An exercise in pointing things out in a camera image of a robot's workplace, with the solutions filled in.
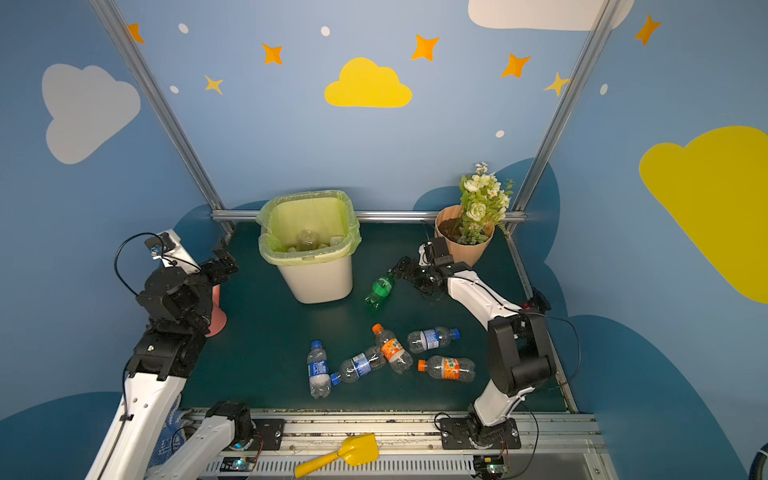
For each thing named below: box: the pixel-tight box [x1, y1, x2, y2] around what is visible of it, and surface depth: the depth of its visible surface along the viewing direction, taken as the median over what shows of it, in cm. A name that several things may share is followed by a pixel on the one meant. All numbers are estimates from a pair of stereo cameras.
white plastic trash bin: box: [256, 190, 362, 304], surface depth 92 cm
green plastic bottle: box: [364, 271, 393, 309], surface depth 100 cm
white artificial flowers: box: [456, 162, 515, 245], surface depth 95 cm
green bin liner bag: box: [256, 190, 362, 266], surface depth 92 cm
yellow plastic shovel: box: [294, 433, 379, 478], surface depth 73 cm
